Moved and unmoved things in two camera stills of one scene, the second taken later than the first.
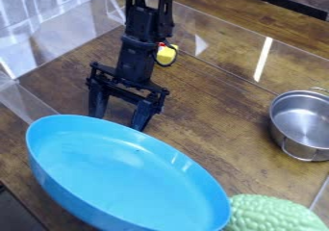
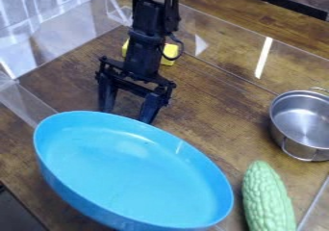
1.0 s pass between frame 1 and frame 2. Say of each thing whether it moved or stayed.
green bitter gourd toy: moved
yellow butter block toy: stayed
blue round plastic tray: stayed
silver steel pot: stayed
